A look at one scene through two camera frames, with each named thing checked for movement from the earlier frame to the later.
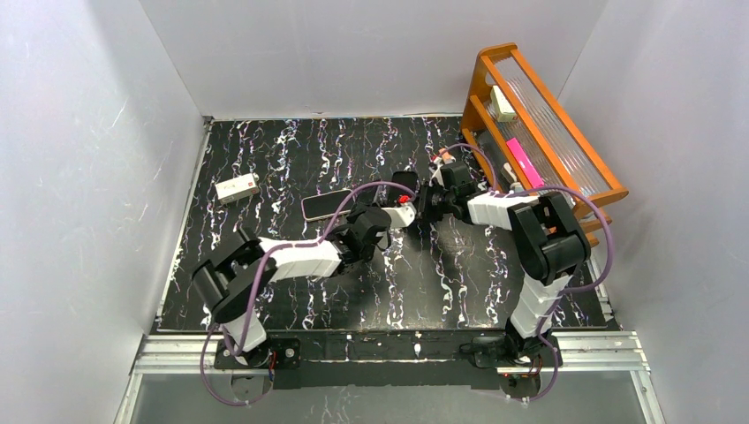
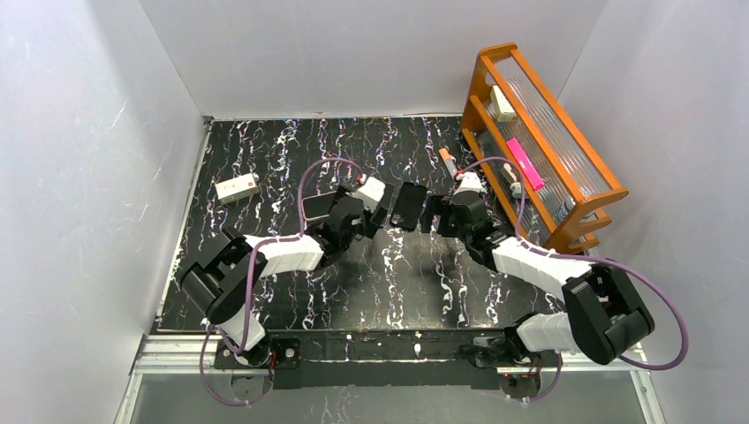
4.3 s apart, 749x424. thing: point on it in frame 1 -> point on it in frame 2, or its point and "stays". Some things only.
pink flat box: [525, 162] stays
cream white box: [503, 110] stays
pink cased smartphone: [325, 205] stays
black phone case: [406, 178] -> [409, 206]
